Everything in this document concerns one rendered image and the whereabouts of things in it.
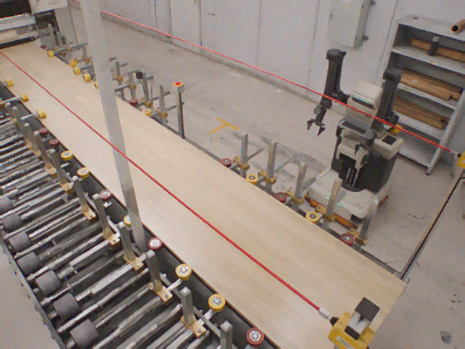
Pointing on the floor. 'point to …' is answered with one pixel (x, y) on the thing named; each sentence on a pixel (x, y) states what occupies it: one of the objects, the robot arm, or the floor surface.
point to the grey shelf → (412, 148)
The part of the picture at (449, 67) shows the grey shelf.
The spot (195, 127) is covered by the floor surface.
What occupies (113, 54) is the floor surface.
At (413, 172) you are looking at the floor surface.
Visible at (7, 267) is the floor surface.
